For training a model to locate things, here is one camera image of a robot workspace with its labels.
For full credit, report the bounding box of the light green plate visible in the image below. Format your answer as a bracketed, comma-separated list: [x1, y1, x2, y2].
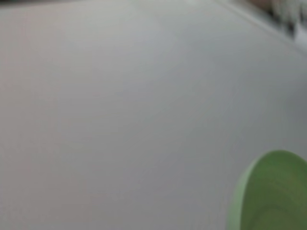
[225, 149, 307, 230]

